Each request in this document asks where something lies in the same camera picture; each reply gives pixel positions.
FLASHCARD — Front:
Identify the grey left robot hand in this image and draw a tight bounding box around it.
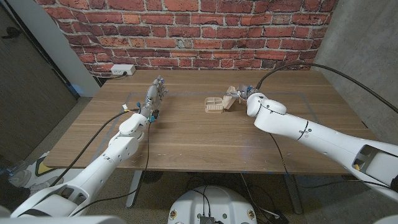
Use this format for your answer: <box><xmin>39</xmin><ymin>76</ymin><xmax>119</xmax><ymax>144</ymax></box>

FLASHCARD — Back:
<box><xmin>138</xmin><ymin>75</ymin><xmax>170</xmax><ymax>123</ymax></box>

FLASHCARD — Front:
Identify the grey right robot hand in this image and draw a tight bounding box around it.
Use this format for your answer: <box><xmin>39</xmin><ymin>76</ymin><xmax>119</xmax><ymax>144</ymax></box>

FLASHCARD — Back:
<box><xmin>225</xmin><ymin>84</ymin><xmax>259</xmax><ymax>102</ymax></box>

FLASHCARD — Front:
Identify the beige clamshell food container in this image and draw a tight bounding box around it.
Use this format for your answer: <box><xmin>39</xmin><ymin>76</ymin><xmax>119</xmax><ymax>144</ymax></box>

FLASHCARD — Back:
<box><xmin>204</xmin><ymin>86</ymin><xmax>240</xmax><ymax>114</ymax></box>

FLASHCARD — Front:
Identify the white power strip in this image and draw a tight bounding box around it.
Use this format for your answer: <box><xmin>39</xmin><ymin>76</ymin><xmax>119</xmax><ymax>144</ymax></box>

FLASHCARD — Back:
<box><xmin>110</xmin><ymin>63</ymin><xmax>137</xmax><ymax>76</ymax></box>

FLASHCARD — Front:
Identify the red brick print backdrop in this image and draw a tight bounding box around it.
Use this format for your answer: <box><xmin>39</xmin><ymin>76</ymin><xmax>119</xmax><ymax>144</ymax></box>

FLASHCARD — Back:
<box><xmin>34</xmin><ymin>0</ymin><xmax>339</xmax><ymax>77</ymax></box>

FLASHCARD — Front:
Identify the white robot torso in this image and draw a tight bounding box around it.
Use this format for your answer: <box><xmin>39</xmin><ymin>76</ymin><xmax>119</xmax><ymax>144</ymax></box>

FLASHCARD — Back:
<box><xmin>167</xmin><ymin>185</ymin><xmax>257</xmax><ymax>224</ymax></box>

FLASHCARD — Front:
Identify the black power strip cord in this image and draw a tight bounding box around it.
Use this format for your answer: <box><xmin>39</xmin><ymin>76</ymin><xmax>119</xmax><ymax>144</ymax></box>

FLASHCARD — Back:
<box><xmin>93</xmin><ymin>71</ymin><xmax>128</xmax><ymax>79</ymax></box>

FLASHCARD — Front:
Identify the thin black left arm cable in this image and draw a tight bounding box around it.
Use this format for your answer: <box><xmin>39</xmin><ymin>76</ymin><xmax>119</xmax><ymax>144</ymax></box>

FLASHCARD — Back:
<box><xmin>70</xmin><ymin>121</ymin><xmax>152</xmax><ymax>217</ymax></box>

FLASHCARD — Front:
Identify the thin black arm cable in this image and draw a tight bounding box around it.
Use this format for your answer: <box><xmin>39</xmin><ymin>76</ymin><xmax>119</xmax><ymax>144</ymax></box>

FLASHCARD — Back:
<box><xmin>269</xmin><ymin>133</ymin><xmax>392</xmax><ymax>190</ymax></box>
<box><xmin>70</xmin><ymin>121</ymin><xmax>152</xmax><ymax>217</ymax></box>

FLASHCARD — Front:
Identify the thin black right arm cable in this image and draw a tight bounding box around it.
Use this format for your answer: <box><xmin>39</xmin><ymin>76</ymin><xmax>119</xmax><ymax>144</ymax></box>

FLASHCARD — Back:
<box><xmin>269</xmin><ymin>133</ymin><xmax>392</xmax><ymax>190</ymax></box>

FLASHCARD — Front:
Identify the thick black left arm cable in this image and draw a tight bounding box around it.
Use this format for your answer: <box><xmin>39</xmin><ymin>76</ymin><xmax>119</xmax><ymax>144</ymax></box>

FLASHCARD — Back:
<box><xmin>49</xmin><ymin>109</ymin><xmax>139</xmax><ymax>187</ymax></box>

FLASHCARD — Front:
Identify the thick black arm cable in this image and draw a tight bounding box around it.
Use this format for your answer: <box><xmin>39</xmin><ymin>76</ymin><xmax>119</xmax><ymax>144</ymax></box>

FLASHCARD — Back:
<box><xmin>255</xmin><ymin>62</ymin><xmax>398</xmax><ymax>113</ymax></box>
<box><xmin>49</xmin><ymin>109</ymin><xmax>139</xmax><ymax>187</ymax></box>

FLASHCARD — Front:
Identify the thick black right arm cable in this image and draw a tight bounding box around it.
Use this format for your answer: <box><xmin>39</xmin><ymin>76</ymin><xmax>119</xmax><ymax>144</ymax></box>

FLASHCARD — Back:
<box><xmin>255</xmin><ymin>62</ymin><xmax>398</xmax><ymax>113</ymax></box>

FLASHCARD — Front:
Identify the black floor cable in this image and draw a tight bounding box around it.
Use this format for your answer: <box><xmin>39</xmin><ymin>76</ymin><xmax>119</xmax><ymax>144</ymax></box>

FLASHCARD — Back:
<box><xmin>239</xmin><ymin>172</ymin><xmax>290</xmax><ymax>224</ymax></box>

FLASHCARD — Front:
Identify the dark grey wall panel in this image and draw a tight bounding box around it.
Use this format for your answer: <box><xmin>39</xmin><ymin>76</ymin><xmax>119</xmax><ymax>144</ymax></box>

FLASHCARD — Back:
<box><xmin>0</xmin><ymin>6</ymin><xmax>78</xmax><ymax>166</ymax></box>

